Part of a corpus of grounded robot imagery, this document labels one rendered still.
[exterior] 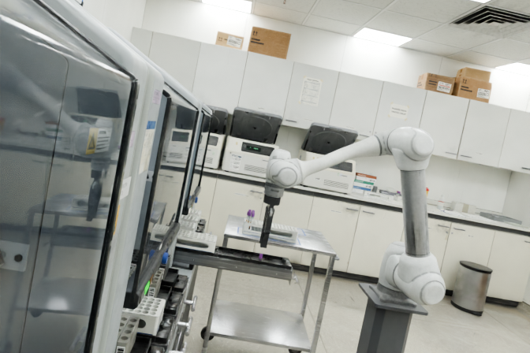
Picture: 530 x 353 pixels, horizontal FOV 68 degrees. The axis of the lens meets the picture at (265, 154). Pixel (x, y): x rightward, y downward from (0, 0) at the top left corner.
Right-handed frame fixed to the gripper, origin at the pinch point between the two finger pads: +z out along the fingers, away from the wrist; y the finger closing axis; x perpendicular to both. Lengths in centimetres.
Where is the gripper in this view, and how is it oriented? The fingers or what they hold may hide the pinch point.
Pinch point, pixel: (263, 239)
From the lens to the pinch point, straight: 182.9
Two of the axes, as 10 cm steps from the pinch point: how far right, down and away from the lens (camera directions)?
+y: 0.7, 0.7, -9.9
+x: 9.8, 1.9, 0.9
